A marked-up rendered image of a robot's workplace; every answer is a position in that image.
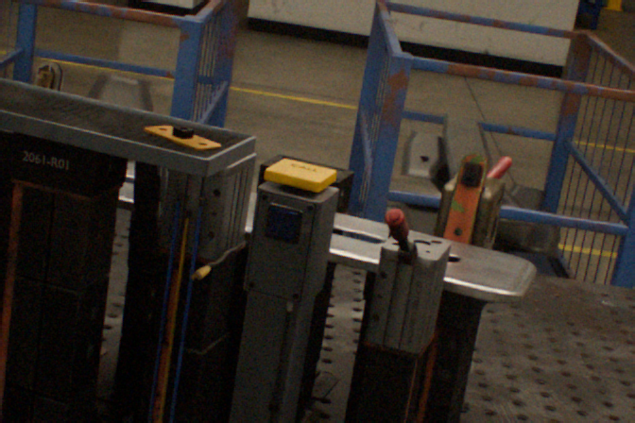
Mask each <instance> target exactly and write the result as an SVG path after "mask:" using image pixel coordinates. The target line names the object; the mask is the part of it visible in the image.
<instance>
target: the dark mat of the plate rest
mask: <svg viewBox="0 0 635 423"><path fill-rule="evenodd" d="M0 110H4V111H8V112H13V113H18V114H22V115H25V116H26V117H31V118H35V119H40V120H44V121H47V122H53V123H57V124H61V125H66V126H70V127H74V128H78V129H82V130H87V131H91V132H95V133H100V134H104V135H109V136H113V137H117V138H121V139H126V141H131V142H135V143H139V144H148V145H152V146H156V147H160V148H164V149H169V150H174V152H178V153H181V154H186V155H191V156H196V157H200V158H203V159H208V158H210V157H211V156H214V155H216V154H219V153H221V152H223V150H225V149H227V148H229V147H232V146H234V145H236V144H239V143H241V142H244V141H242V139H238V138H233V137H229V136H225V135H220V134H215V133H212V132H207V131H202V130H198V129H194V135H197V136H199V137H201V138H204V139H208V141H211V142H213V143H216V144H221V148H219V149H211V150H202V152H198V150H194V149H191V148H188V147H186V146H183V145H179V144H175V143H172V142H169V141H167V140H166V139H164V138H162V137H159V136H155V135H153V134H150V133H148V132H144V130H145V128H146V127H155V126H172V127H177V126H179V125H176V124H172V123H166V122H163V121H159V120H153V119H149V118H145V117H140V116H136V114H131V113H126V112H122V111H118V110H109V109H105V108H100V107H96V106H92V105H86V103H82V102H78V101H73V100H69V99H65V98H59V97H56V96H52V95H47V94H42V93H38V92H34V91H30V90H25V89H20V88H16V87H11V86H7V85H2V84H0Z"/></svg>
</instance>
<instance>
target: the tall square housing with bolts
mask: <svg viewBox="0 0 635 423"><path fill-rule="evenodd" d="M256 158H257V155H256V153H253V154H251V155H249V156H247V157H245V158H243V159H241V160H240V161H237V162H235V163H234V164H233V165H230V166H228V167H226V168H224V169H222V170H220V171H217V172H216V173H214V174H212V175H211V176H210V177H208V178H202V177H198V176H197V175H193V174H189V173H185V172H181V171H176V170H172V169H168V175H167V183H166V192H165V201H164V208H163V224H162V232H161V240H160V245H159V246H157V251H159V252H162V253H163V267H162V275H161V283H160V292H159V300H157V307H156V315H155V324H154V332H153V336H154V337H153V338H152V339H151V340H149V341H148V348H147V354H146V362H145V371H144V378H143V387H142V395H141V404H140V412H139V418H138V423H216V419H217V411H219V403H220V397H221V389H222V383H223V376H224V369H225V362H226V354H227V347H228V340H229V332H228V331H226V327H227V319H228V312H229V305H230V298H232V286H233V278H234V270H235V264H236V256H237V252H238V251H239V250H240V249H242V248H244V246H245V243H246V242H244V241H245V233H246V226H247V219H248V213H249V199H250V192H251V184H252V178H253V171H255V162H256ZM233 248H235V249H236V252H235V253H232V254H230V255H228V256H227V258H226V261H224V262H223V263H222V264H221V265H219V266H217V267H211V270H210V273H208V275H207V276H204V277H203V278H202V279H200V280H199V281H198V282H195V281H192V280H191V275H192V274H193V273H196V271H197V270H198V269H199V268H201V267H203V266H204V265H205V264H208V263H212V262H217V261H220V258H221V257H222V255H223V254H224V253H225V252H226V251H227V250H229V249H233Z"/></svg>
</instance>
